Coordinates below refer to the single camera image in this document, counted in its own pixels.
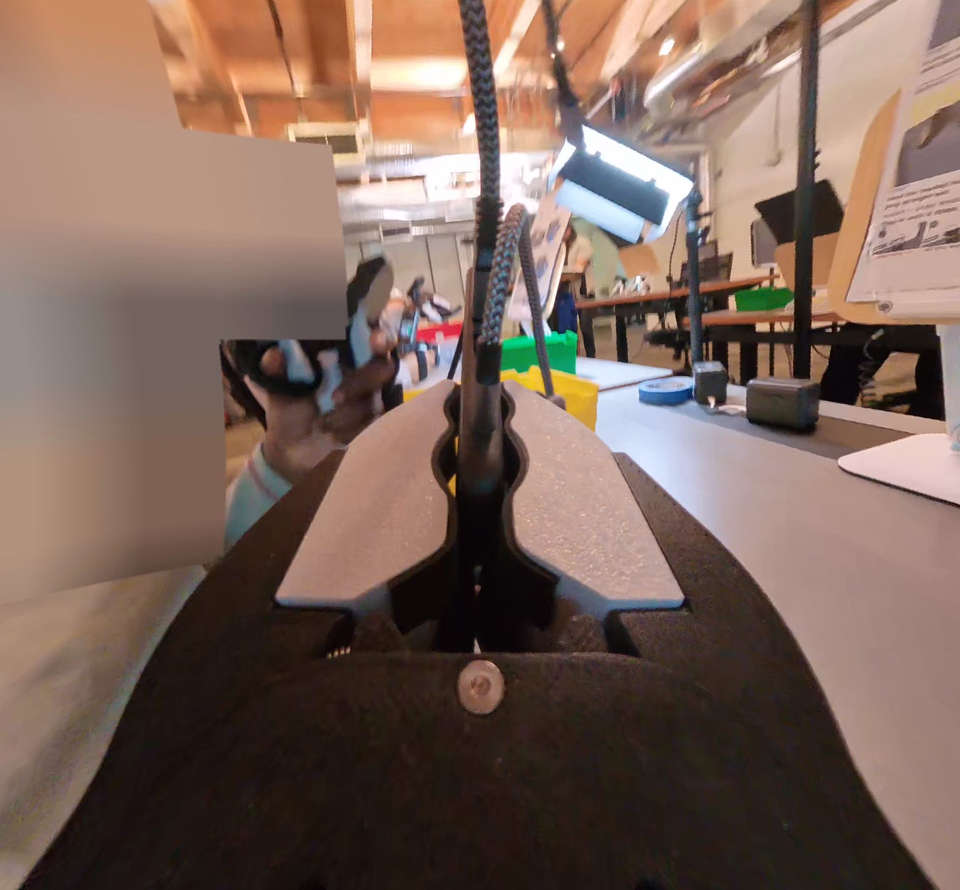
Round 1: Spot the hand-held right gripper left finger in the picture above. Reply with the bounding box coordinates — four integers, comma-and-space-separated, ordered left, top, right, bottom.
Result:
275, 378, 461, 633

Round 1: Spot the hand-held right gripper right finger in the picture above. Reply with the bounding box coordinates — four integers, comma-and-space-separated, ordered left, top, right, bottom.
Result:
480, 380, 686, 639

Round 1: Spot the person's left forearm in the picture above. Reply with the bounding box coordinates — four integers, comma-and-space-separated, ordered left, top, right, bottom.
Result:
223, 446, 295, 555

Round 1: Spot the person's left hand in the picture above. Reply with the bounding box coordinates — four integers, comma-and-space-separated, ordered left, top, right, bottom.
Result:
258, 335, 403, 472

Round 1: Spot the yellow plastic bin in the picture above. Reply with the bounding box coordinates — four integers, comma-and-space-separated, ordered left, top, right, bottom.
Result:
403, 365, 600, 433

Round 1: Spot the green plastic bin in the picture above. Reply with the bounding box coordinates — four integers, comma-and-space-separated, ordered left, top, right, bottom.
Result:
498, 329, 579, 378

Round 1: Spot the small black charger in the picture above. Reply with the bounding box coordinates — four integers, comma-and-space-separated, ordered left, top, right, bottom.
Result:
690, 360, 731, 405

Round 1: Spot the printed poster board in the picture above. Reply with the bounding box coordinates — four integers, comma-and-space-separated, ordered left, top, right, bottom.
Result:
508, 191, 573, 322

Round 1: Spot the dark grey power box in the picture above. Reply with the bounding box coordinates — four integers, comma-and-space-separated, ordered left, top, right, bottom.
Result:
745, 377, 822, 432

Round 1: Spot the wooden work table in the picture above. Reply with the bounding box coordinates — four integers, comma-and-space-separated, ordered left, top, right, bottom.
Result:
576, 275, 783, 364

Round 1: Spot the studio light panel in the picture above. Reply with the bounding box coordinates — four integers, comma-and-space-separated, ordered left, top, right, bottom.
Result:
549, 123, 696, 246

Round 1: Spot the white display stand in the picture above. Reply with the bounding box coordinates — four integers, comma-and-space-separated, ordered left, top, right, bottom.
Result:
837, 323, 960, 507

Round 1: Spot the wooden display board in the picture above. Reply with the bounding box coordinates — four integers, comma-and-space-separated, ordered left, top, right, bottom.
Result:
828, 89, 960, 326

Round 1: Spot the black pole stand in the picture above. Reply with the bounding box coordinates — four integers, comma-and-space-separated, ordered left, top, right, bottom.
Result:
731, 0, 826, 381

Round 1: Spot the printed instruction sheet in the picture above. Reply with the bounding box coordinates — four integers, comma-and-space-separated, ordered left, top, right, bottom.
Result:
845, 0, 960, 306

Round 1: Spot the silver ventilation duct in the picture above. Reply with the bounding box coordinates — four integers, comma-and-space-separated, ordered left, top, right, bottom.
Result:
642, 0, 939, 127

